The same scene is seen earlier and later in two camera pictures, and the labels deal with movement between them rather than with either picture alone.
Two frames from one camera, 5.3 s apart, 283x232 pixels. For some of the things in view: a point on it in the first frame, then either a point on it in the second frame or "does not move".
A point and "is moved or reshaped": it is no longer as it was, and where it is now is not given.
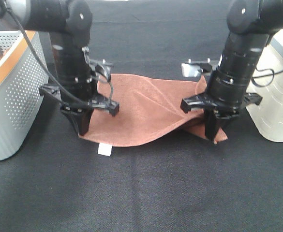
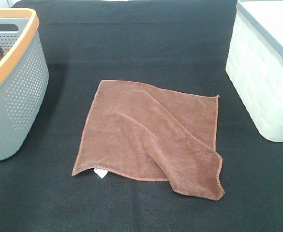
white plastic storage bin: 275,81 does not move
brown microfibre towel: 150,108 is moved or reshaped
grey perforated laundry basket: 15,89 does not move
